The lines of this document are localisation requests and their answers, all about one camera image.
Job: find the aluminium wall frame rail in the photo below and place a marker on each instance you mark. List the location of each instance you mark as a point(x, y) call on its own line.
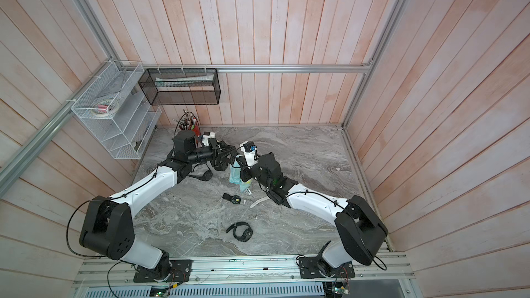
point(279, 62)

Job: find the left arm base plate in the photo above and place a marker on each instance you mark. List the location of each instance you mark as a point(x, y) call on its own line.
point(177, 270)

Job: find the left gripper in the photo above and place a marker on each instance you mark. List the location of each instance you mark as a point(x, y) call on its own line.
point(221, 151)

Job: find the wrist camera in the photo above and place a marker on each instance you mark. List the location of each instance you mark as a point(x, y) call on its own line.
point(206, 138)
point(250, 153)

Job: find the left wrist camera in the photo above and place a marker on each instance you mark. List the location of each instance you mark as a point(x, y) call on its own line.
point(206, 138)

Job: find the teal microfiber cloth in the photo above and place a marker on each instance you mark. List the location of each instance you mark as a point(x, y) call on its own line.
point(235, 174)

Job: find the tape roll on shelf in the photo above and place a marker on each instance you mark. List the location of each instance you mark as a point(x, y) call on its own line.
point(105, 108)

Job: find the white wire wall shelf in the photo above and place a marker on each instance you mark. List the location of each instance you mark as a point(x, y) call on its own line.
point(127, 133)

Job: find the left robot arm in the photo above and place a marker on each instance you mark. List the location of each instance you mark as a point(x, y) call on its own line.
point(108, 225)

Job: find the black mesh wall basket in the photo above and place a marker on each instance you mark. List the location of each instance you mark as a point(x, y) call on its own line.
point(181, 86)

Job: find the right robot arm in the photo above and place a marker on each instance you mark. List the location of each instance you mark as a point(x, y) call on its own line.
point(361, 231)

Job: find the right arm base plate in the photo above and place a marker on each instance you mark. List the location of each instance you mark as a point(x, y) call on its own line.
point(316, 267)

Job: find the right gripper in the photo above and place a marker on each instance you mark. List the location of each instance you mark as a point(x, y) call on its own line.
point(247, 172)

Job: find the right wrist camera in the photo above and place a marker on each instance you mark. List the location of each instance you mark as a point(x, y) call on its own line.
point(250, 153)

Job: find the red pen holder cup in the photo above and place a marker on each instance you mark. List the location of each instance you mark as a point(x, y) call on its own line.
point(196, 127)

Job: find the aluminium front rail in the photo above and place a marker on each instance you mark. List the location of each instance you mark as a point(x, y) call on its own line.
point(239, 270)

